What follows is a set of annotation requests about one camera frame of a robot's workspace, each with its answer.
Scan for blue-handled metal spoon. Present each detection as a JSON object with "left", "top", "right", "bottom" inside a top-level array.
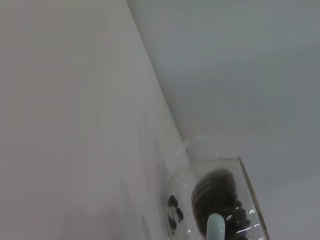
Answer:
[{"left": 206, "top": 213, "right": 227, "bottom": 240}]

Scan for double-walled glass cup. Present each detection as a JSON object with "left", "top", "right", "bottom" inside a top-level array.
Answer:
[{"left": 159, "top": 136, "right": 272, "bottom": 240}]

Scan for coffee beans in glass base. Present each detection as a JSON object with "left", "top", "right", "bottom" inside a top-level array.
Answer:
[{"left": 166, "top": 194, "right": 186, "bottom": 237}]

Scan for pile of coffee beans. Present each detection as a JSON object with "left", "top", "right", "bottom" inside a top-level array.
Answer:
[{"left": 191, "top": 168, "right": 258, "bottom": 240}]

